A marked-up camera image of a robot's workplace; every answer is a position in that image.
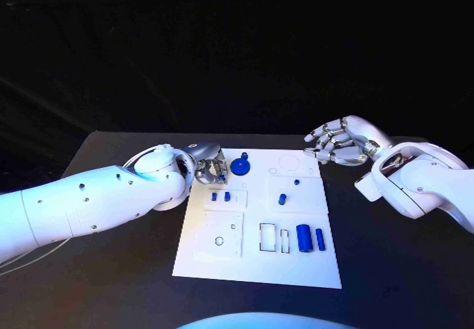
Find white task board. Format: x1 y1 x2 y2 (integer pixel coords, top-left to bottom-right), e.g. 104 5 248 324
172 148 343 290

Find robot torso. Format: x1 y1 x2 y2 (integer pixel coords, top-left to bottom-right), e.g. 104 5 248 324
176 312 359 329

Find blue gear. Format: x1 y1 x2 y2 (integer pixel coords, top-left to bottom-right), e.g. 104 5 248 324
229 151 253 177

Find white cable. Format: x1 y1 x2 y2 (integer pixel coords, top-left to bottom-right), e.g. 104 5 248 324
121 144 175 169
0 237 72 269
0 241 71 277

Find large blue cylinder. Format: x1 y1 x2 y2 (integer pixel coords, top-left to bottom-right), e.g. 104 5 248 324
296 223 314 253

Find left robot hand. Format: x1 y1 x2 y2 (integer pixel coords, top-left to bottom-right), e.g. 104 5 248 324
180 143 228 185

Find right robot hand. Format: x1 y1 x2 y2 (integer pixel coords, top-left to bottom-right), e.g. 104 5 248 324
303 115 394 167

